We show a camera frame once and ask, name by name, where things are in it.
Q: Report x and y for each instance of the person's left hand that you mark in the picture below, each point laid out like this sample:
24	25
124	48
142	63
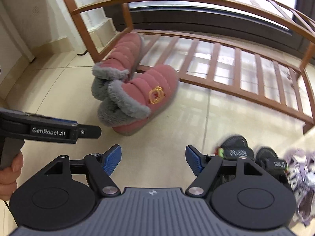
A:
9	179

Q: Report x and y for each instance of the wooden shoe rack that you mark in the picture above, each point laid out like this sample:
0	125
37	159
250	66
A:
88	36

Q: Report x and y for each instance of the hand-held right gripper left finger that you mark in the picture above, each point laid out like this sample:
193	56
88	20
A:
113	159

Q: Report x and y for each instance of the purple sneaker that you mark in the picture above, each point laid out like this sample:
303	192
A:
305	206
300	167

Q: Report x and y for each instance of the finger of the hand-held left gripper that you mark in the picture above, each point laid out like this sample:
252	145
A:
88	132

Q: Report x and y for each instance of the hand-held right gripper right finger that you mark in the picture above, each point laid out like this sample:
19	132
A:
194	161

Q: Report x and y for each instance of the pink fur-lined slipper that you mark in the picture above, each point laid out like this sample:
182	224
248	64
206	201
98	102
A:
123	51
152	83

